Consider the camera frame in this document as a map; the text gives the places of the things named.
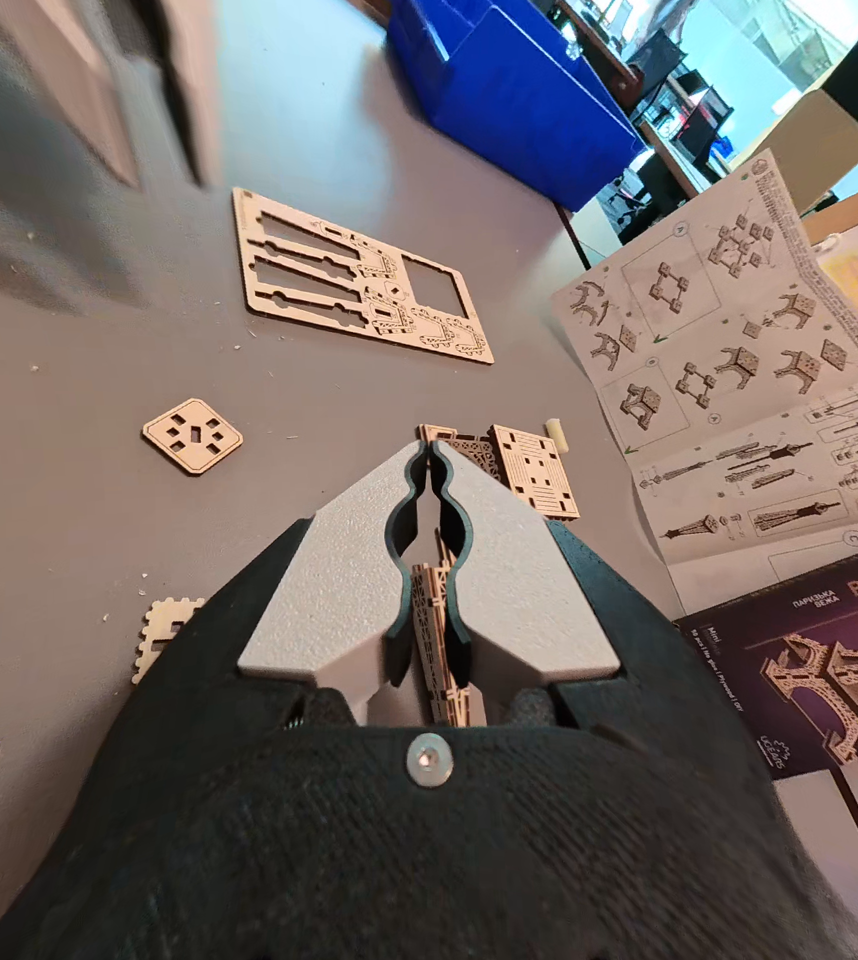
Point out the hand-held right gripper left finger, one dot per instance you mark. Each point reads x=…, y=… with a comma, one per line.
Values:
x=324, y=600

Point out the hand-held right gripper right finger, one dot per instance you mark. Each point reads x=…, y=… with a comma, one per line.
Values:
x=526, y=600

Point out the wooden tower spire piece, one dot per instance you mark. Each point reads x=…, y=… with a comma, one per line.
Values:
x=433, y=645

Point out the small square wooden plate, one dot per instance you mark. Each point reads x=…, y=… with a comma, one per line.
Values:
x=193, y=436

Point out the grey desk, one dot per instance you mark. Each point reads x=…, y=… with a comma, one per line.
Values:
x=61, y=525

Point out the wooden tower base assembly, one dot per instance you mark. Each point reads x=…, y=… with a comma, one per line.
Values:
x=534, y=472

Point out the toothed wooden puzzle piece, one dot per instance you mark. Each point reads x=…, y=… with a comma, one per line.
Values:
x=163, y=630

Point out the pale wax stick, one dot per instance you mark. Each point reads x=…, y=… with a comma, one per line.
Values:
x=558, y=435

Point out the dark purple puzzle box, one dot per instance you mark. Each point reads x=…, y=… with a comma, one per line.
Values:
x=789, y=637

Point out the printed instruction sheet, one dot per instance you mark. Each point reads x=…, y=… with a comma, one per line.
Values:
x=736, y=420

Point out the laser-cut wooden parts sheet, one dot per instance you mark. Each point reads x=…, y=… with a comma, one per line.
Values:
x=301, y=259

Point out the blue plastic bin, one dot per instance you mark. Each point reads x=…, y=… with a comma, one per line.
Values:
x=519, y=97

